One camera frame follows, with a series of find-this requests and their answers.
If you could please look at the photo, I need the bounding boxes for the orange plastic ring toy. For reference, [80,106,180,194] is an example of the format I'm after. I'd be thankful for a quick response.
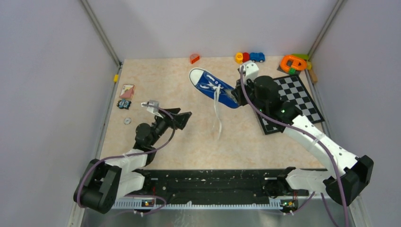
[279,55,308,74]

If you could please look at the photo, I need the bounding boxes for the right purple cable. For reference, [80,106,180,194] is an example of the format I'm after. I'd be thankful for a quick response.
[239,65,350,227]

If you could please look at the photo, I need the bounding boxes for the purple cable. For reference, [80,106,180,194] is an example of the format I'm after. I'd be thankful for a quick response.
[76,107,177,209]
[239,65,350,227]

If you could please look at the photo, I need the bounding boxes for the pink triangle puzzle card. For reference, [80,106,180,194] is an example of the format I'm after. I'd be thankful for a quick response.
[119,84,135,100]

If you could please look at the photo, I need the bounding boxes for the white cable duct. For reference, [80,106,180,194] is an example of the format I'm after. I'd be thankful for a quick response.
[112,197,283,210]

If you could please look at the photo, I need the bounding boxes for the red toy block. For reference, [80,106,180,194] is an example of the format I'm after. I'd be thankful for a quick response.
[243,52,250,62]

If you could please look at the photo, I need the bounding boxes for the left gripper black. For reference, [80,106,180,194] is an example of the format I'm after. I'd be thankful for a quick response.
[148,107,192,146]

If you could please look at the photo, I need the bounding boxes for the orange lego brick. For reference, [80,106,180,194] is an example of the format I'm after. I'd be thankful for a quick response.
[189,53,201,64]

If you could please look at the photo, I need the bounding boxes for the white shoelace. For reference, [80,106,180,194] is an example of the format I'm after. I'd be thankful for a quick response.
[212,84,223,140]

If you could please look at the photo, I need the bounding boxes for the wooden block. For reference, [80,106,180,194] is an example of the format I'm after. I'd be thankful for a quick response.
[308,69,318,84]

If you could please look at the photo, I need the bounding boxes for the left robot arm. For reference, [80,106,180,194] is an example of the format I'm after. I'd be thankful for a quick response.
[73,105,192,214]

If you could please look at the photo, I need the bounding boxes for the yellow toy block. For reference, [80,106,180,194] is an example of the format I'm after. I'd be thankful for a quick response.
[235,52,244,64]

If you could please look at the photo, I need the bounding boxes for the blue toy car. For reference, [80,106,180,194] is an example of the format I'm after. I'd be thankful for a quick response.
[249,52,266,62]

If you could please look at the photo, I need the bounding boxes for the small blue toy robot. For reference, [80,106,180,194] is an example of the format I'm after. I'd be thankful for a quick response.
[116,99,131,110]

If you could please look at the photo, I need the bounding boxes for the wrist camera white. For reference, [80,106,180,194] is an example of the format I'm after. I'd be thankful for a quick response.
[238,61,259,83]
[140,100,160,116]

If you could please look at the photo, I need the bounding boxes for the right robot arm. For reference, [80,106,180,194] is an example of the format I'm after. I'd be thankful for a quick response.
[228,76,374,206]

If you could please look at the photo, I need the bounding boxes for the yellow clip on frame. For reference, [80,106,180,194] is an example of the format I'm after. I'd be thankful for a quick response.
[113,74,119,83]

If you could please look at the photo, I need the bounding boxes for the green toy block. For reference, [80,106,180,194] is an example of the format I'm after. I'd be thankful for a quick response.
[291,53,310,61]

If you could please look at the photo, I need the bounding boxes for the blue canvas sneaker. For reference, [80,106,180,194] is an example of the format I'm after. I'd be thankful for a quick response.
[189,68,239,109]

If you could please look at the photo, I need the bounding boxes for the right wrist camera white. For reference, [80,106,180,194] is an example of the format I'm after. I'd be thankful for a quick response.
[238,61,259,83]

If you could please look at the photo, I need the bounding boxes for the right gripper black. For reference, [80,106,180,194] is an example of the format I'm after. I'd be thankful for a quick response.
[232,76,267,114]

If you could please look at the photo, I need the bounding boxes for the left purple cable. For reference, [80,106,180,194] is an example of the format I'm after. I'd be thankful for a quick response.
[76,107,177,209]

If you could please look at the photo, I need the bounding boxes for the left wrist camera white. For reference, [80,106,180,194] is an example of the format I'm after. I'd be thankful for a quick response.
[140,100,160,116]

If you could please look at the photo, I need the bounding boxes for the black white chessboard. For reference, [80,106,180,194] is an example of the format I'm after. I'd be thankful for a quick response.
[251,74,324,123]

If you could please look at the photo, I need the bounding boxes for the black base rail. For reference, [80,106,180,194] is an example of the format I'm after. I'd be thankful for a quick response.
[135,167,312,205]

